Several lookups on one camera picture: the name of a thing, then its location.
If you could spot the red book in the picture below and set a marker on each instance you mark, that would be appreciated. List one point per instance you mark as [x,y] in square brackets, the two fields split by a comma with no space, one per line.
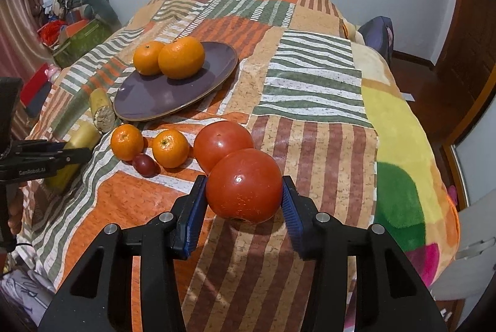
[37,86]

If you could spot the green box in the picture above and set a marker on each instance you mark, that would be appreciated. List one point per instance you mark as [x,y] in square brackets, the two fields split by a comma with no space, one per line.
[83,41]

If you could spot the white printed cloth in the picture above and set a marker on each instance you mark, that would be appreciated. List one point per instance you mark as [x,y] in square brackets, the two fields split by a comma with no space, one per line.
[23,297]

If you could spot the yellow green fleece blanket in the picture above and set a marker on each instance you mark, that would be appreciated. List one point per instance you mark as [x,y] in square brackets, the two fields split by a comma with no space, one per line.
[395,123]

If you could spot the small orange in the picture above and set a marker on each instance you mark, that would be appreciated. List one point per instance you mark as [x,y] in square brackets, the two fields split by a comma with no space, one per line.
[127,142]
[170,149]

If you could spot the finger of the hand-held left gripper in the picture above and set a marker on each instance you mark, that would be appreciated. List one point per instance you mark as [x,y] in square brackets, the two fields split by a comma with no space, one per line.
[58,158]
[42,148]

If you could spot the yellow banana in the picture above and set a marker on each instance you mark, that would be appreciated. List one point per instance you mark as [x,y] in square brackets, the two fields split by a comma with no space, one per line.
[83,136]

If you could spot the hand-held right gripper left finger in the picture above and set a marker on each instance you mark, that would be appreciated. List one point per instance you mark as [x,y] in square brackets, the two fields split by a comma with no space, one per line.
[195,209]

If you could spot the striped curtain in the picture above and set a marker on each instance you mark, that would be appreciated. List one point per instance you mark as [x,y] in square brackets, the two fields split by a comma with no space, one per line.
[19,18]

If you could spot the grey pillow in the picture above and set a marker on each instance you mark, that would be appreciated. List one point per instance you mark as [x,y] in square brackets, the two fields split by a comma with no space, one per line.
[95,5]

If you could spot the medium orange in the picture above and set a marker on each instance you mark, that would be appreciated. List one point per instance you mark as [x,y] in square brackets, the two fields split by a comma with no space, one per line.
[147,59]

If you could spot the purple plate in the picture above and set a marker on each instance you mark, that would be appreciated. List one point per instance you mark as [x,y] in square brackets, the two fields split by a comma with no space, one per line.
[174,94]

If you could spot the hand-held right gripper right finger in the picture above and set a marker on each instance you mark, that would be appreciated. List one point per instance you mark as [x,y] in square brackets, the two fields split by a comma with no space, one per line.
[290,209]

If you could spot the wooden door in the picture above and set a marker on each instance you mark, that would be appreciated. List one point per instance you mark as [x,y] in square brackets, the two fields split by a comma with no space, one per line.
[474,45]

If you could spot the large orange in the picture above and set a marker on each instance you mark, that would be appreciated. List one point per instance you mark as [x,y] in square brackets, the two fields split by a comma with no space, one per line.
[181,58]

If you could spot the red cloth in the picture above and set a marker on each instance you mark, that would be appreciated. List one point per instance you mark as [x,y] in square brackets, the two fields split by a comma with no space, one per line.
[50,32]

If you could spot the striped patchwork blanket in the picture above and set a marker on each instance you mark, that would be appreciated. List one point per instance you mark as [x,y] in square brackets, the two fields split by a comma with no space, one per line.
[310,161]

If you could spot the person's left hand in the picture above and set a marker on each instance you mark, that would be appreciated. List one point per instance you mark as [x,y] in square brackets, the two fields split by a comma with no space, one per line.
[15,212]

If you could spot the dark blue bag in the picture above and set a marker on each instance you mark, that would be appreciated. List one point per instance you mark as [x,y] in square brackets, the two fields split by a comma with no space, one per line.
[374,37]

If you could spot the large red tomato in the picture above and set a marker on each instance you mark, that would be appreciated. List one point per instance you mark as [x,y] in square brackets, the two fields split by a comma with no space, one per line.
[244,185]

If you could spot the dark red plum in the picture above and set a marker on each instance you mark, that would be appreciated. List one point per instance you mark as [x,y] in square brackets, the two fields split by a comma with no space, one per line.
[145,165]

